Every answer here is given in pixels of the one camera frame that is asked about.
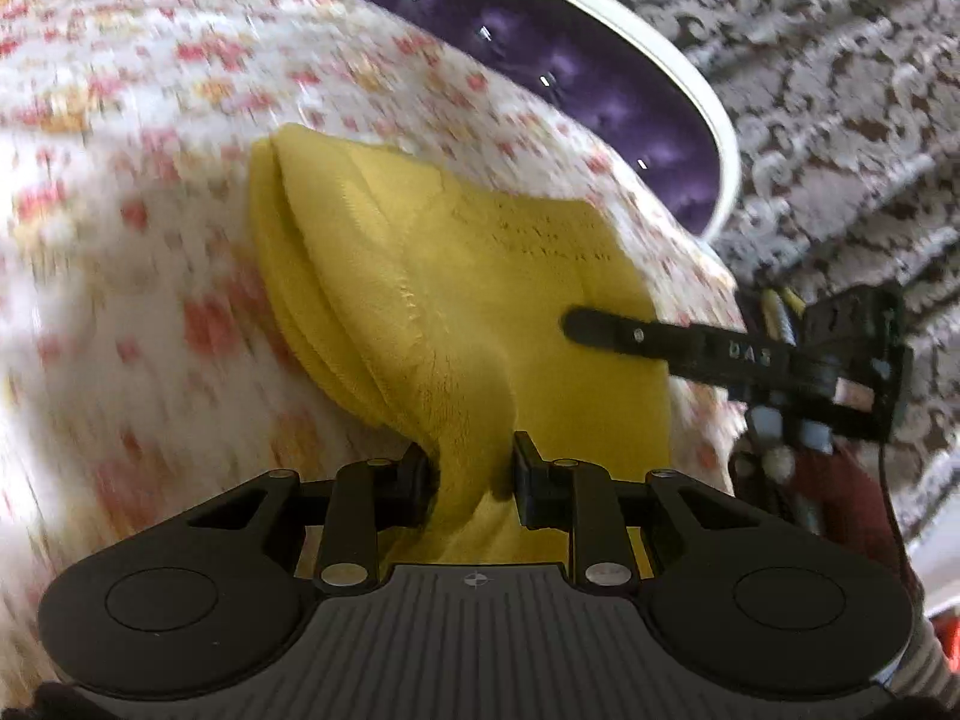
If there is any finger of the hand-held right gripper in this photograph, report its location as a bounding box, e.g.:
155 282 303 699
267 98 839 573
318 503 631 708
562 305 800 395

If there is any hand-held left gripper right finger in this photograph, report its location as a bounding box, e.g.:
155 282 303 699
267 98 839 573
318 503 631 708
512 431 755 590

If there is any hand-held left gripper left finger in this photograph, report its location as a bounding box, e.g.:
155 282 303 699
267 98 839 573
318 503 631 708
187 442 431 593

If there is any yellow knit garment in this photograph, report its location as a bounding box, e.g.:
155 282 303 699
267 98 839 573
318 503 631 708
247 124 674 567

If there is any person's right forearm red sleeve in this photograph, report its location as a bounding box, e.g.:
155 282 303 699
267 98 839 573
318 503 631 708
731 441 925 608

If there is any floral blanket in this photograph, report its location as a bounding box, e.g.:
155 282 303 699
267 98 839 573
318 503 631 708
0 0 752 691

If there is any black cable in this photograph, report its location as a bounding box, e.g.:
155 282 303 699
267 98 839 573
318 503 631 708
877 439 910 563

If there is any purple tufted headboard white frame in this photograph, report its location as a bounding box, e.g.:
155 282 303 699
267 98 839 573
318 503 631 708
112 0 743 241

